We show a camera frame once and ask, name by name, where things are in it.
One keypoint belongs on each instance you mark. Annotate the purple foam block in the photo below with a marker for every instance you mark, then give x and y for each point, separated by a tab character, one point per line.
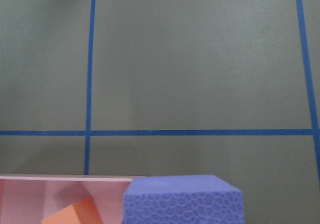
183	199

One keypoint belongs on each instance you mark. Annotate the orange foam block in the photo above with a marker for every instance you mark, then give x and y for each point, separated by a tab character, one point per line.
81	212

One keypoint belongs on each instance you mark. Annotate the pink plastic bin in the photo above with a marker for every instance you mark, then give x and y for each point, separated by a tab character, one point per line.
30	198

